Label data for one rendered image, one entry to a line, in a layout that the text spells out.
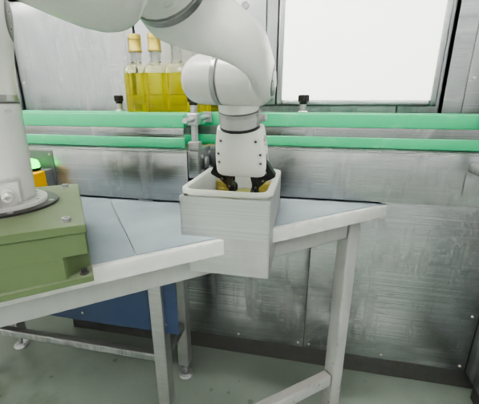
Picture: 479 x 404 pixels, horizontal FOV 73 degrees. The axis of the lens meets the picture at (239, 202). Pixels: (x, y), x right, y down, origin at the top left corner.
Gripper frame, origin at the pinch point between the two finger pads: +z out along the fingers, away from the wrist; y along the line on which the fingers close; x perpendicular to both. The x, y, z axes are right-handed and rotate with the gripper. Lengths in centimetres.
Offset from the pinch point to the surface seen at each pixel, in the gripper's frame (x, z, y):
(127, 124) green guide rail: -10.7, -11.1, 31.0
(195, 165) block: -7.3, -2.6, 13.4
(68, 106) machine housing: -39, -7, 72
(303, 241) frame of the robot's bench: -3.7, 14.3, -12.9
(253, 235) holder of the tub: 11.8, 1.3, -4.3
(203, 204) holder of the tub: 10.8, -3.9, 5.1
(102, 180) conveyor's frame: -5.1, 2.0, 38.7
